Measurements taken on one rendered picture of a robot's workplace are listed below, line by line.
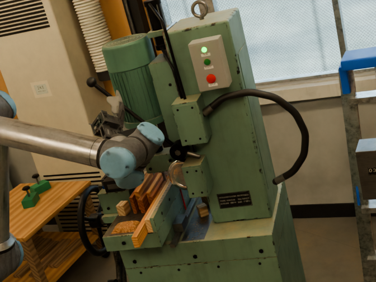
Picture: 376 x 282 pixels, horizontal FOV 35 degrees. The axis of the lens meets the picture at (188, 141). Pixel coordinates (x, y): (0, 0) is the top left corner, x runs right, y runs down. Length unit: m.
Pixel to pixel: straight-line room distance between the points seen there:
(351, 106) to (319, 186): 1.10
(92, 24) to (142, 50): 1.50
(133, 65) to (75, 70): 1.56
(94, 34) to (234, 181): 1.72
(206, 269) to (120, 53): 0.82
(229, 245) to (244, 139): 0.38
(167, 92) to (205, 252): 0.58
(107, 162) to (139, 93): 0.49
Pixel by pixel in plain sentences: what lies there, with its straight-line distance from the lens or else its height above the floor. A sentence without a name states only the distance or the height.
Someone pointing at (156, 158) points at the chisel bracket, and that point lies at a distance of 2.23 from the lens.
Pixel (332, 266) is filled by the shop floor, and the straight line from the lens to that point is 3.29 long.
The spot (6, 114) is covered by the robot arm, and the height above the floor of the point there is 1.39.
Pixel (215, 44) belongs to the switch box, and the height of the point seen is 1.46.
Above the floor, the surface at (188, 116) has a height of 1.25.
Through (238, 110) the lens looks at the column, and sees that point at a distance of 2.00.
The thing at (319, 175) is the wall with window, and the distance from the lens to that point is 3.61.
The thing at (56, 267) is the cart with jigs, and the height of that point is 0.19.
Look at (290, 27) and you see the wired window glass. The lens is 3.40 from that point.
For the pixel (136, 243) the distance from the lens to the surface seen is 1.99.
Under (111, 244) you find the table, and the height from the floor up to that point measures 0.87.
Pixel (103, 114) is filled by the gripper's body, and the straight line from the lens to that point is 1.98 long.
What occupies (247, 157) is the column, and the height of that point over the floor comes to 1.05.
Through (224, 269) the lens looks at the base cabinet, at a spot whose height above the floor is 0.68.
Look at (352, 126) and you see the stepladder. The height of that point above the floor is 0.86.
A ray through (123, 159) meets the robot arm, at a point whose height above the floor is 1.28.
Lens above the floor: 1.84
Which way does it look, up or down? 20 degrees down
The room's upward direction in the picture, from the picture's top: 15 degrees counter-clockwise
